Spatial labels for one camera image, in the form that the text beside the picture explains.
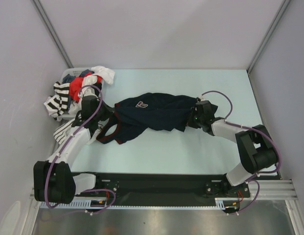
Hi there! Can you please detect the black white striped tank top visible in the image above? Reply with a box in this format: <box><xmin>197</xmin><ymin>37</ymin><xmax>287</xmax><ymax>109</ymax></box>
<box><xmin>44</xmin><ymin>81</ymin><xmax>70</xmax><ymax>121</ymax></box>

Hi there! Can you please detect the slotted cable duct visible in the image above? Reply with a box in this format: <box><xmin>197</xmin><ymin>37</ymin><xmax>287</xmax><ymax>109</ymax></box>
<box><xmin>40</xmin><ymin>197</ymin><xmax>241</xmax><ymax>211</ymax></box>

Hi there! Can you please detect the thin striped white tank top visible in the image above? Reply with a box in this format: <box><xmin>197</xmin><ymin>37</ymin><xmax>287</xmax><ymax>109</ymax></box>
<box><xmin>53</xmin><ymin>119</ymin><xmax>78</xmax><ymax>145</ymax></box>

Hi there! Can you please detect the grey blue tank top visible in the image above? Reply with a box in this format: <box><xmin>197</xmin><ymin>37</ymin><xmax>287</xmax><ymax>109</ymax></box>
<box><xmin>61</xmin><ymin>69</ymin><xmax>94</xmax><ymax>84</ymax></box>

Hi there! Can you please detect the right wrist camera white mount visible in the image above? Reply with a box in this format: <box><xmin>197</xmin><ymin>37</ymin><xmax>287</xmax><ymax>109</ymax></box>
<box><xmin>197</xmin><ymin>96</ymin><xmax>210</xmax><ymax>104</ymax></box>

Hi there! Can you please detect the navy tank top red trim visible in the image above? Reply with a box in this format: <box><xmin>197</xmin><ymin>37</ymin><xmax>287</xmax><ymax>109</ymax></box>
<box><xmin>96</xmin><ymin>93</ymin><xmax>197</xmax><ymax>144</ymax></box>

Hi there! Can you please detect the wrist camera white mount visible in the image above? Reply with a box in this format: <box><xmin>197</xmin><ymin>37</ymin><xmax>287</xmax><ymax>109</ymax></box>
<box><xmin>197</xmin><ymin>96</ymin><xmax>210</xmax><ymax>104</ymax></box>
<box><xmin>78</xmin><ymin>86</ymin><xmax>98</xmax><ymax>98</ymax></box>

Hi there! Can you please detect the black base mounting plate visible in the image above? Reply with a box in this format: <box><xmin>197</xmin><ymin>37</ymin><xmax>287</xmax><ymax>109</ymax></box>
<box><xmin>80</xmin><ymin>173</ymin><xmax>250</xmax><ymax>207</ymax></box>

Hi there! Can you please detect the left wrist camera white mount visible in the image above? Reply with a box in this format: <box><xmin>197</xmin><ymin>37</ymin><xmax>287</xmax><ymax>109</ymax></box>
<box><xmin>78</xmin><ymin>86</ymin><xmax>98</xmax><ymax>98</ymax></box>

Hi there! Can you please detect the aluminium extrusion rail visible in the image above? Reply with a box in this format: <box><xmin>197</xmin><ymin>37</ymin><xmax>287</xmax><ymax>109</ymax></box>
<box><xmin>248</xmin><ymin>180</ymin><xmax>298</xmax><ymax>200</ymax></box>

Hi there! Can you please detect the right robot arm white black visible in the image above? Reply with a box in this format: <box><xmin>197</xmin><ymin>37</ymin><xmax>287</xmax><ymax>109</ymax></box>
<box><xmin>188</xmin><ymin>100</ymin><xmax>280</xmax><ymax>196</ymax></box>

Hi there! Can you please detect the grey plastic laundry basket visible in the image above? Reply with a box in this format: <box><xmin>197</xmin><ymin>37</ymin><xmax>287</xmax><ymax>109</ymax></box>
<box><xmin>60</xmin><ymin>67</ymin><xmax>104</xmax><ymax>120</ymax></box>

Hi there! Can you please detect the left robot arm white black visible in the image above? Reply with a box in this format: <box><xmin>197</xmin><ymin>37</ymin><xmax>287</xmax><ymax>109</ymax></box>
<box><xmin>33</xmin><ymin>85</ymin><xmax>104</xmax><ymax>209</ymax></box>

